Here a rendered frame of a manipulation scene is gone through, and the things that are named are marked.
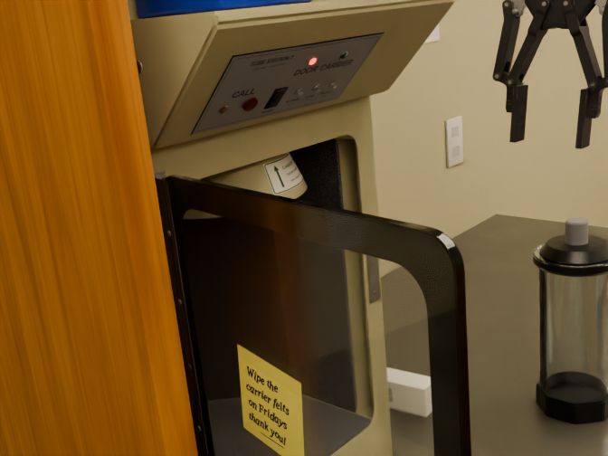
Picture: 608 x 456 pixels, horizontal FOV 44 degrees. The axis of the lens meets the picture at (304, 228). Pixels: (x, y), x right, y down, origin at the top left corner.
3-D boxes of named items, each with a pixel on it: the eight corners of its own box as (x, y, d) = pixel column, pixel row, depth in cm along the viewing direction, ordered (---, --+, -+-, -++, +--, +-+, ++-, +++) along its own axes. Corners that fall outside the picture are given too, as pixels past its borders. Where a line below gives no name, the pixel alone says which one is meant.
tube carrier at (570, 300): (520, 403, 103) (518, 258, 97) (554, 372, 111) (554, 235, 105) (598, 426, 96) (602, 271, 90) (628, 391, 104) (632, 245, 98)
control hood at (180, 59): (133, 149, 60) (112, 22, 57) (371, 90, 83) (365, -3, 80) (230, 157, 53) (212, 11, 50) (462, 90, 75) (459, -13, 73)
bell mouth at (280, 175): (114, 207, 82) (105, 158, 80) (231, 172, 94) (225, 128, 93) (223, 226, 70) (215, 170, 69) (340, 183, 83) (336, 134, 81)
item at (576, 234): (527, 273, 98) (527, 225, 96) (557, 252, 104) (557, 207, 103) (597, 285, 92) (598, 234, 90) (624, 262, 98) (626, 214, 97)
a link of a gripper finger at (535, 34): (552, 1, 87) (541, -4, 87) (509, 89, 92) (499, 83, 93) (564, 2, 90) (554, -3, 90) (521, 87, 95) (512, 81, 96)
